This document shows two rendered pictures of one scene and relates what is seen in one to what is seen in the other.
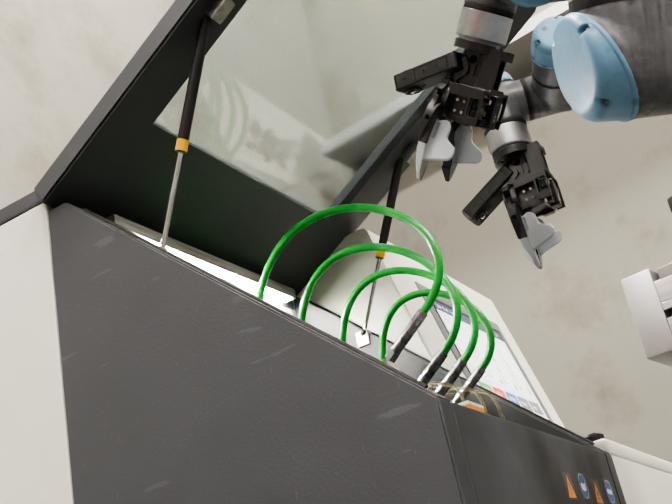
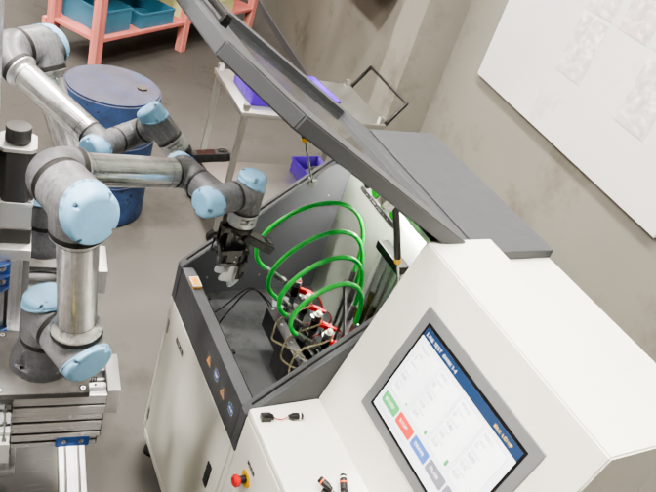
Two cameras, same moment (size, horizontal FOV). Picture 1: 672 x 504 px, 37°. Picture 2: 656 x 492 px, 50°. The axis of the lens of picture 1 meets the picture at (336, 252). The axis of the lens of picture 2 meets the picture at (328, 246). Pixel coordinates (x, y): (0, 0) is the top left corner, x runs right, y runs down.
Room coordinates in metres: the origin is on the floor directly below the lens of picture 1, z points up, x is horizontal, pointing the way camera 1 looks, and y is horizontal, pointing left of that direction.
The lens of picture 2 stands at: (2.46, -1.61, 2.45)
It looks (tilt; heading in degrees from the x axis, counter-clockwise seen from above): 32 degrees down; 117
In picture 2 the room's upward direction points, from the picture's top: 20 degrees clockwise
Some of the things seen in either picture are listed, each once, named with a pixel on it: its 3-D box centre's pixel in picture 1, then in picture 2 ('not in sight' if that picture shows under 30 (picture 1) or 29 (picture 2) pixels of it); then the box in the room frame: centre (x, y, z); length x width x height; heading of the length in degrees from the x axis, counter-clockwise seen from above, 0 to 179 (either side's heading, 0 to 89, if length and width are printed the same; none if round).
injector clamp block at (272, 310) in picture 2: not in sight; (294, 357); (1.68, -0.06, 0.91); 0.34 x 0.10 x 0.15; 154
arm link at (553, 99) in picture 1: (554, 87); (214, 196); (1.51, -0.43, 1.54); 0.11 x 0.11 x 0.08; 84
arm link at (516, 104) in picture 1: (500, 106); (248, 191); (1.54, -0.34, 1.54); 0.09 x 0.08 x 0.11; 84
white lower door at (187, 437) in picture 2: not in sight; (182, 434); (1.46, -0.23, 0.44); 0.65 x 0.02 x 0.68; 154
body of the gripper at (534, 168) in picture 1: (526, 183); (233, 242); (1.54, -0.34, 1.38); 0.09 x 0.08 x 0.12; 64
